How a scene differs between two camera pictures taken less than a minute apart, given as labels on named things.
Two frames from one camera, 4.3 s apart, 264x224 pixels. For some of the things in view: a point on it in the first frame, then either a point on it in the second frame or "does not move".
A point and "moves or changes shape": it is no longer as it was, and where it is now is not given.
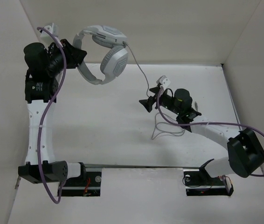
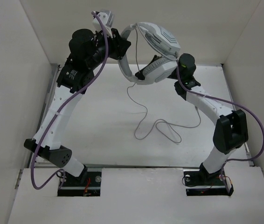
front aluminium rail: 141,166 does not move
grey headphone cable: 142,67 -> 167,126
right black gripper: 148,103 -> 140,74
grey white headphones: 114,61 moves or changes shape
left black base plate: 88,184 does not move
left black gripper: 75,55 -> 119,45
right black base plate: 198,182 does not move
